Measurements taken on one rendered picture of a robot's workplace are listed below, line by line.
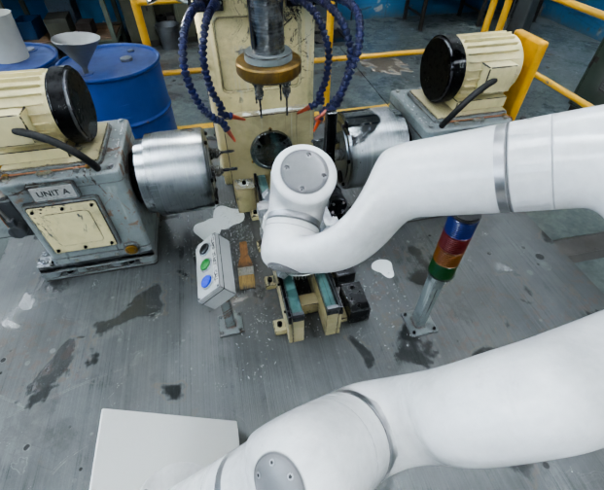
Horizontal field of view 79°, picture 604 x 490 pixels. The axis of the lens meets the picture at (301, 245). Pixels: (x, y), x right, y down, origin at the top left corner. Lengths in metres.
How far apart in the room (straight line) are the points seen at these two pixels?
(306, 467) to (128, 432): 0.44
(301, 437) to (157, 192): 0.85
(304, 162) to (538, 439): 0.36
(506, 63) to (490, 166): 0.90
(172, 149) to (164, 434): 0.71
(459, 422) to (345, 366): 0.64
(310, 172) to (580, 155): 0.27
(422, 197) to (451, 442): 0.24
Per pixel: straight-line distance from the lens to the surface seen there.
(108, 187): 1.11
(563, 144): 0.39
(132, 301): 1.22
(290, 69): 1.06
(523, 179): 0.39
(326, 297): 0.97
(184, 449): 0.82
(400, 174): 0.42
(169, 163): 1.10
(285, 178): 0.46
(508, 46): 1.33
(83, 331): 1.22
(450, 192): 0.40
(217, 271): 0.83
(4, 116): 1.09
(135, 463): 0.77
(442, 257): 0.87
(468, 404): 0.39
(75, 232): 1.21
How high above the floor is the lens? 1.71
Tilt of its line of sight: 46 degrees down
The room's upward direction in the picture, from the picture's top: straight up
